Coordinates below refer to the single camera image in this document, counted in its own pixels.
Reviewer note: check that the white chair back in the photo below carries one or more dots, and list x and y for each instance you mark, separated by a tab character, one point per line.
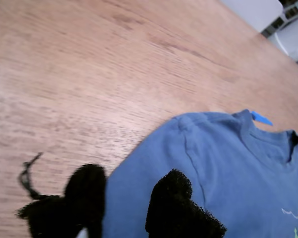
253	12

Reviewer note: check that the blue printed T-shirt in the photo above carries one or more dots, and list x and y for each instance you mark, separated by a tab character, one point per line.
226	161

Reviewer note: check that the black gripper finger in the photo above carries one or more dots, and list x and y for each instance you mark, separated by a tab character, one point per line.
176	205
84	198

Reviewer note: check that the blue tape piece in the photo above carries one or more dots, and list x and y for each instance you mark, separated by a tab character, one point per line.
260	119

